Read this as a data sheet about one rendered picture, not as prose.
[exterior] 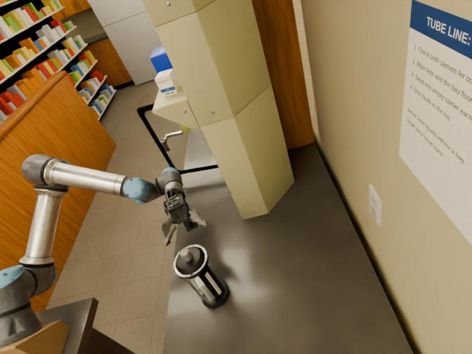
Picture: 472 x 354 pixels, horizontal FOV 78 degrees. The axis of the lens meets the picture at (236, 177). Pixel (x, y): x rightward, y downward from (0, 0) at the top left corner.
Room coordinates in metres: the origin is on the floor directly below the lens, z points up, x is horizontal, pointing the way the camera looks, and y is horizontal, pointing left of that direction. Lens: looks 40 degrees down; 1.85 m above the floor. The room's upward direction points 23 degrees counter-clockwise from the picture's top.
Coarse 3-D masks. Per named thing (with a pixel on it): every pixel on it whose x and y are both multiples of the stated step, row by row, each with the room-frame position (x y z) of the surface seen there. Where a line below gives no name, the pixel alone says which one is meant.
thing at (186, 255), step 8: (192, 248) 0.57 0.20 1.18; (200, 248) 0.57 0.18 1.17; (184, 256) 0.53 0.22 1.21; (192, 256) 0.54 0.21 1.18; (200, 256) 0.53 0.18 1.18; (176, 264) 0.54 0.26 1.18; (184, 264) 0.53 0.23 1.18; (192, 264) 0.51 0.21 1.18; (200, 264) 0.51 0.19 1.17; (184, 272) 0.51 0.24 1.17; (192, 272) 0.50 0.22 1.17
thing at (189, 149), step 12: (156, 120) 1.20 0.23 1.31; (168, 120) 1.18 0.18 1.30; (156, 132) 1.21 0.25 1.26; (168, 132) 1.19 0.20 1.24; (180, 132) 1.18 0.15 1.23; (192, 132) 1.15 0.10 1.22; (168, 144) 1.21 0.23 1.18; (180, 144) 1.19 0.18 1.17; (192, 144) 1.16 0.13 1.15; (204, 144) 1.14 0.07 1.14; (180, 156) 1.20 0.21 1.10; (192, 156) 1.17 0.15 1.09; (204, 156) 1.15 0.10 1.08; (180, 168) 1.21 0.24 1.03; (192, 168) 1.19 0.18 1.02
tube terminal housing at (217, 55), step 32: (224, 0) 0.84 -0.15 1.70; (160, 32) 0.81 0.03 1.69; (192, 32) 0.79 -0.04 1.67; (224, 32) 0.83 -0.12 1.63; (256, 32) 0.89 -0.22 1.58; (192, 64) 0.80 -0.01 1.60; (224, 64) 0.81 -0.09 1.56; (256, 64) 0.87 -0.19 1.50; (192, 96) 0.81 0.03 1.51; (224, 96) 0.79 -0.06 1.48; (256, 96) 0.86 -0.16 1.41; (224, 128) 0.80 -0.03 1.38; (256, 128) 0.83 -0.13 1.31; (224, 160) 0.80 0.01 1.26; (256, 160) 0.81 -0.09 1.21; (288, 160) 0.89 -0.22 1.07; (256, 192) 0.79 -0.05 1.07
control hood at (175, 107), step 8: (160, 96) 0.91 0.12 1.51; (168, 96) 0.89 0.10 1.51; (176, 96) 0.86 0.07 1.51; (184, 96) 0.84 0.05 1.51; (160, 104) 0.85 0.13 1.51; (168, 104) 0.83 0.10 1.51; (176, 104) 0.82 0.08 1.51; (184, 104) 0.81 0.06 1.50; (152, 112) 0.84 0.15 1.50; (160, 112) 0.83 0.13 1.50; (168, 112) 0.82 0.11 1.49; (176, 112) 0.82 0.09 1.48; (184, 112) 0.81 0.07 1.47; (192, 112) 0.81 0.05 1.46; (176, 120) 0.82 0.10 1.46; (184, 120) 0.82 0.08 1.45; (192, 120) 0.81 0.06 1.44; (192, 128) 0.82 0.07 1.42
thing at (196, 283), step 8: (184, 248) 0.59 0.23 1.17; (176, 256) 0.57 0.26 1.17; (208, 264) 0.53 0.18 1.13; (176, 272) 0.52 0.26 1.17; (216, 272) 0.54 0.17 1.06; (192, 280) 0.50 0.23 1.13; (200, 280) 0.50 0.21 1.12; (192, 288) 0.51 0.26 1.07; (200, 288) 0.50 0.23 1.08; (224, 288) 0.53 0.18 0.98; (200, 296) 0.51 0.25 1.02; (208, 296) 0.50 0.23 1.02
